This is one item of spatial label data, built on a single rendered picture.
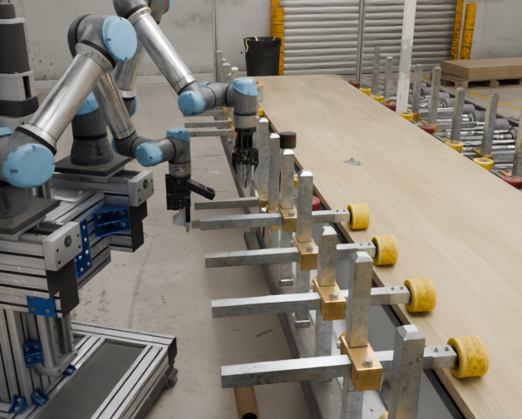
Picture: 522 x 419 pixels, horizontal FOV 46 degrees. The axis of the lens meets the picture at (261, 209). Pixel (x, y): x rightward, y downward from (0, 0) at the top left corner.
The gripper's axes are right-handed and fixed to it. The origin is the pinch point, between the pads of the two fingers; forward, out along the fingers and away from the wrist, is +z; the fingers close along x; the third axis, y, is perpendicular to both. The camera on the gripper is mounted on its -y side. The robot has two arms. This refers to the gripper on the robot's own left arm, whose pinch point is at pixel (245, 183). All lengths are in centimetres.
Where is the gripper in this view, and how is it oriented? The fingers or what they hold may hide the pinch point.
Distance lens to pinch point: 207.0
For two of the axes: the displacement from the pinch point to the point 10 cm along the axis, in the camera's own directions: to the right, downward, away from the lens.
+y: 1.5, 3.7, -9.2
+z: 0.0, 9.3, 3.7
